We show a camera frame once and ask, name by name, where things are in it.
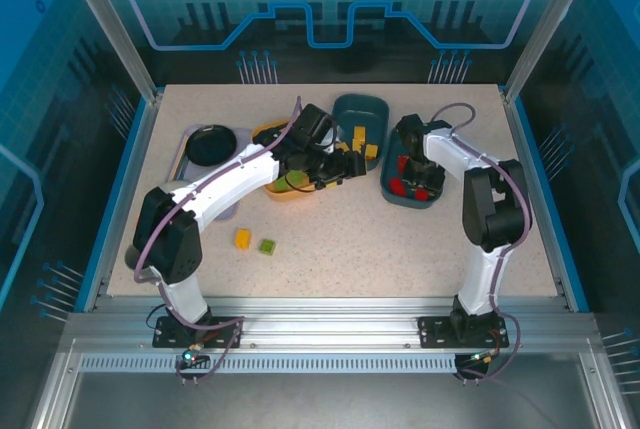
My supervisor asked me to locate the deep teal plastic container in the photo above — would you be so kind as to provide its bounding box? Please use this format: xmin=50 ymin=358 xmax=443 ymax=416
xmin=331 ymin=93 xmax=391 ymax=174

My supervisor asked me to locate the blue side guard strip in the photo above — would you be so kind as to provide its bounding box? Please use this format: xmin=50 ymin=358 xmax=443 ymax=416
xmin=74 ymin=93 xmax=166 ymax=313
xmin=509 ymin=93 xmax=591 ymax=313

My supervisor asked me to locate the shallow teal plastic container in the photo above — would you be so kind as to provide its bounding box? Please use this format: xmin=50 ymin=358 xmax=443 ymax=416
xmin=380 ymin=126 xmax=447 ymax=211

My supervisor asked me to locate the yellow plastic container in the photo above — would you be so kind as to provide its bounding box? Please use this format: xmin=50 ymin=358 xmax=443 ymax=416
xmin=251 ymin=118 xmax=324 ymax=204

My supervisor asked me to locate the lavender plastic tray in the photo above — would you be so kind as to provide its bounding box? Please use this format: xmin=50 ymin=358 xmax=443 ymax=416
xmin=172 ymin=123 xmax=254 ymax=223

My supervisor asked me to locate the grey cup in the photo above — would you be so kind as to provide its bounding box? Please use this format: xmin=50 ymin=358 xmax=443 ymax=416
xmin=123 ymin=243 xmax=161 ymax=284

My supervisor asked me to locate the aluminium frame post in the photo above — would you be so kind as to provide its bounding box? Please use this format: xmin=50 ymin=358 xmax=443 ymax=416
xmin=54 ymin=0 xmax=164 ymax=103
xmin=502 ymin=0 xmax=601 ymax=103

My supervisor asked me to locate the aluminium front rail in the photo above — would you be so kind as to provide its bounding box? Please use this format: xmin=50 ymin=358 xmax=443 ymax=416
xmin=64 ymin=296 xmax=599 ymax=350

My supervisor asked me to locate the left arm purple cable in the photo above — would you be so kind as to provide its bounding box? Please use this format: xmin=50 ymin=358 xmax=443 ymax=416
xmin=133 ymin=94 xmax=304 ymax=386

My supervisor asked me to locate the slotted metal cable duct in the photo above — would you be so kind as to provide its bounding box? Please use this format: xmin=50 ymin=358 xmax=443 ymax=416
xmin=78 ymin=354 xmax=459 ymax=374

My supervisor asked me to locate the black round plate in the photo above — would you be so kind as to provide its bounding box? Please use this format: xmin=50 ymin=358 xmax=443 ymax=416
xmin=185 ymin=124 xmax=238 ymax=168

